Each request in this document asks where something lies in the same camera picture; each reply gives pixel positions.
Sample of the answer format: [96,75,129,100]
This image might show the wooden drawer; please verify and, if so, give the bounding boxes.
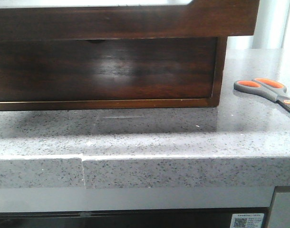
[0,0,259,41]
[0,37,218,103]

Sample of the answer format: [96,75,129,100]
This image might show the dark under-counter appliance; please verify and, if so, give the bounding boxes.
[0,208,268,228]

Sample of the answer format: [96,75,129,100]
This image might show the white plastic organizer tray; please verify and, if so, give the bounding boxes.
[0,0,192,9]

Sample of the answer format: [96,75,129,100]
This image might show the dark wooden drawer cabinet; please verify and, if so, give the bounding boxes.
[0,37,229,111]

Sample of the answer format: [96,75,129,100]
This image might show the orange grey handled scissors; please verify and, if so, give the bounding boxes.
[233,78,290,113]

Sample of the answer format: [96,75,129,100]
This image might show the white QR code sticker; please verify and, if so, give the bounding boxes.
[230,213,264,228]

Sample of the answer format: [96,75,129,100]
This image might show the grey pleated curtain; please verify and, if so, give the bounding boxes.
[227,0,290,49]

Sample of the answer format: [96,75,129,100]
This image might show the white cabinet panel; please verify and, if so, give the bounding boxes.
[268,187,290,228]

